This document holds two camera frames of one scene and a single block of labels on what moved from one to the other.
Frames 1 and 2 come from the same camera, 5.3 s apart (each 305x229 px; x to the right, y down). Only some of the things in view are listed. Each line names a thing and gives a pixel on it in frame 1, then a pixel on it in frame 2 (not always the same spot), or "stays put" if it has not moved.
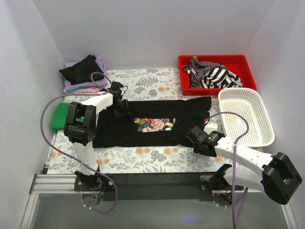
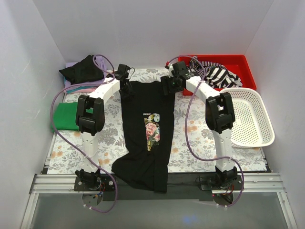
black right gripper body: x=193 y=137 → x=168 y=86
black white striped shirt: x=203 y=75 stays put
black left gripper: x=121 y=108 → x=127 y=87
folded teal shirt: x=76 y=88 stays put
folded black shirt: x=81 y=72 stays put
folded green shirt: x=59 y=117 stays put
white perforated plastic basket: x=248 y=102 stays put
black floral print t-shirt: x=151 y=123 → x=148 y=115
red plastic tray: x=239 y=64 stays put
